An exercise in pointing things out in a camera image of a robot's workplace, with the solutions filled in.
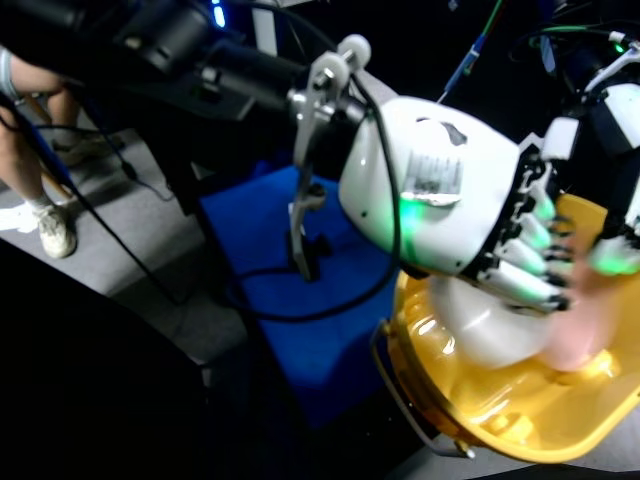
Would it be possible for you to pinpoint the green and blue cable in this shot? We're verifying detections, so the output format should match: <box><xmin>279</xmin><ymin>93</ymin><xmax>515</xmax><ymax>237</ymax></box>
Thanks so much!
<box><xmin>438</xmin><ymin>0</ymin><xmax>507</xmax><ymax>104</ymax></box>

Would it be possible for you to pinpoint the yellow plastic bucket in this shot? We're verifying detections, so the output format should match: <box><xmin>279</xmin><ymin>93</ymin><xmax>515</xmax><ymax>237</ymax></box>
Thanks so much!
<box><xmin>369</xmin><ymin>193</ymin><xmax>640</xmax><ymax>464</ymax></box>

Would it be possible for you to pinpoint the white frame post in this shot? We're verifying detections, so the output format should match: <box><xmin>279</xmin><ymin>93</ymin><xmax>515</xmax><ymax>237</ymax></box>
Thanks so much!
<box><xmin>251</xmin><ymin>0</ymin><xmax>279</xmax><ymax>57</ymax></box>

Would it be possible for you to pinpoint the large pink bowl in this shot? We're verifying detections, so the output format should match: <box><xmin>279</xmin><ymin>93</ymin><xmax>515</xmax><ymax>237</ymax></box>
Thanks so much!
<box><xmin>546</xmin><ymin>238</ymin><xmax>619</xmax><ymax>374</ymax></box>

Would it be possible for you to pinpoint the long black floor cable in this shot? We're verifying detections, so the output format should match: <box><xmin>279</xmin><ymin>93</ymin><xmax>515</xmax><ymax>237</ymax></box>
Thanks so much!
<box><xmin>0</xmin><ymin>94</ymin><xmax>197</xmax><ymax>307</ymax></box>

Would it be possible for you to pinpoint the white paper scrap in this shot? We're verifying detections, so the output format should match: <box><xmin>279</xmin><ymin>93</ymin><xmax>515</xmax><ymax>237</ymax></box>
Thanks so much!
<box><xmin>0</xmin><ymin>203</ymin><xmax>41</xmax><ymax>235</ymax></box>

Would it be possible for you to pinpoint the thin black floor cable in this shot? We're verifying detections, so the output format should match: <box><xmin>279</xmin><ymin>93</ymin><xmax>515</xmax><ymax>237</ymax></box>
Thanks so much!
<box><xmin>29</xmin><ymin>123</ymin><xmax>177</xmax><ymax>202</ymax></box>

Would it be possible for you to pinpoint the person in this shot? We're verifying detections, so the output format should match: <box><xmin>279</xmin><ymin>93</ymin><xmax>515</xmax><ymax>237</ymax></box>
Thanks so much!
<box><xmin>0</xmin><ymin>47</ymin><xmax>126</xmax><ymax>260</ymax></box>

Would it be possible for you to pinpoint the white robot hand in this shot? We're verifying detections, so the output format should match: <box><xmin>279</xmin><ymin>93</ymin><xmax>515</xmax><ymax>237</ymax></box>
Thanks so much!
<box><xmin>542</xmin><ymin>82</ymin><xmax>640</xmax><ymax>278</ymax></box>
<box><xmin>338</xmin><ymin>96</ymin><xmax>576</xmax><ymax>316</ymax></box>

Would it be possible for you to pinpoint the small grey bowl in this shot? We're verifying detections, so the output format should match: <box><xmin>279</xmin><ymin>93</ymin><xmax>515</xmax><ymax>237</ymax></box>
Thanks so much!
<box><xmin>431</xmin><ymin>273</ymin><xmax>552</xmax><ymax>372</ymax></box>

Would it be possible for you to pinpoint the blue tablecloth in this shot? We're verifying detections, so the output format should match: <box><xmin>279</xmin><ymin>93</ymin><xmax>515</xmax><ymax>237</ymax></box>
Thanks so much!
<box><xmin>199</xmin><ymin>164</ymin><xmax>402</xmax><ymax>430</ymax></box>

